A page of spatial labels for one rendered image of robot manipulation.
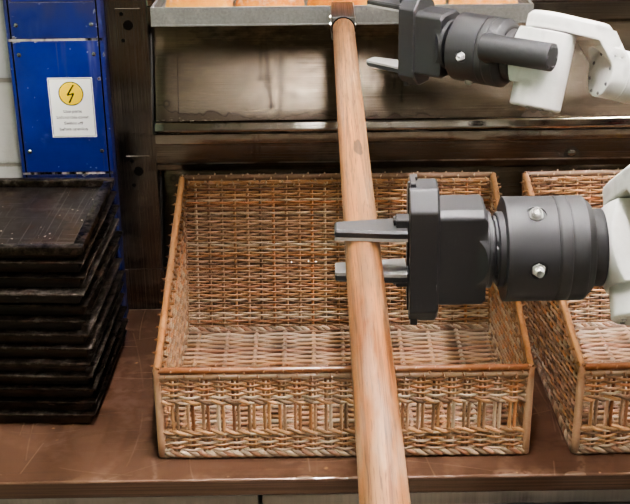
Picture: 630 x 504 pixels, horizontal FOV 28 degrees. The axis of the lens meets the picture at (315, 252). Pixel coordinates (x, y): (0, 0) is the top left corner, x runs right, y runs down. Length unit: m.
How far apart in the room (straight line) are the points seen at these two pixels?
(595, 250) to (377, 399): 0.29
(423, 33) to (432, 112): 0.51
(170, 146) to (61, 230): 0.35
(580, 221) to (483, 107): 1.15
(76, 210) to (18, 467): 0.41
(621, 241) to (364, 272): 0.21
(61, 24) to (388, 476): 1.49
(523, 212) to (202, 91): 1.20
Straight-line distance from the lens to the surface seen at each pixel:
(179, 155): 2.21
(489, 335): 2.21
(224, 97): 2.16
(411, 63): 1.68
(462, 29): 1.63
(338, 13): 1.76
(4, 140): 2.25
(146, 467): 1.89
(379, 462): 0.76
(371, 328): 0.90
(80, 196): 2.07
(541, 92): 1.59
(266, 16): 1.83
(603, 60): 1.65
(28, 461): 1.93
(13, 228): 1.97
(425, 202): 1.02
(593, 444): 1.92
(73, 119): 2.18
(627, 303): 1.05
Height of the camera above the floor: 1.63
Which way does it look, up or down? 24 degrees down
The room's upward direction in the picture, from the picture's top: 1 degrees counter-clockwise
